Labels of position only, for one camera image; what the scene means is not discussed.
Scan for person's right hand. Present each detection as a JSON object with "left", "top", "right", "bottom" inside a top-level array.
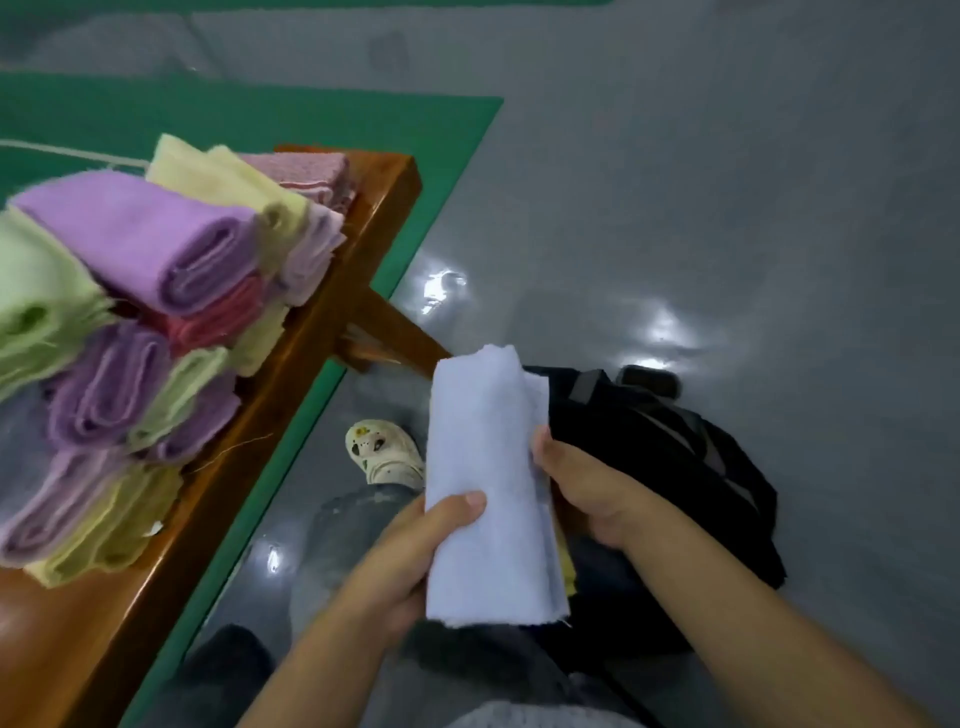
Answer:
[{"left": 532, "top": 427, "right": 677, "bottom": 554}]

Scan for person's left hand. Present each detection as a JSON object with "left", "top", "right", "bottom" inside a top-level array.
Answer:
[{"left": 322, "top": 489, "right": 489, "bottom": 650}]

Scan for light green striped towel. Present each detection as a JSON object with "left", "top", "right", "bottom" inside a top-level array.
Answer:
[{"left": 123, "top": 345, "right": 234, "bottom": 455}]

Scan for hot pink towel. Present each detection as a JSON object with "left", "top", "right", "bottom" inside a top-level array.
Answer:
[{"left": 127, "top": 270, "right": 269, "bottom": 359}]

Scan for person's right forearm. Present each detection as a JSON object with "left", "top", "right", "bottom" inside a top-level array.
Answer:
[{"left": 622, "top": 502, "right": 939, "bottom": 728}]

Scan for person's grey trousers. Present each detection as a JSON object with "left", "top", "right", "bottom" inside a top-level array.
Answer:
[{"left": 142, "top": 483, "right": 647, "bottom": 728}]

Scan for person's white shoe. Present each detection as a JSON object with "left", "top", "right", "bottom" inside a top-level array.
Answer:
[{"left": 343, "top": 417, "right": 429, "bottom": 494}]

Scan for brown wooden bench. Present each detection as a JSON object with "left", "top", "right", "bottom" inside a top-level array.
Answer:
[{"left": 0, "top": 145, "right": 452, "bottom": 728}]

